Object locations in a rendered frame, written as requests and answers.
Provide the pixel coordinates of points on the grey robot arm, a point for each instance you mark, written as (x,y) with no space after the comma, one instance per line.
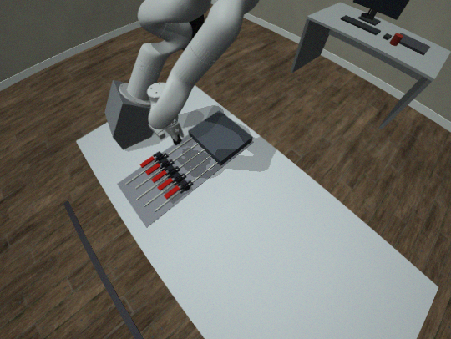
(168,19)

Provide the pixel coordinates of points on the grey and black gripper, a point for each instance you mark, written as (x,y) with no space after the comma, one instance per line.
(173,130)

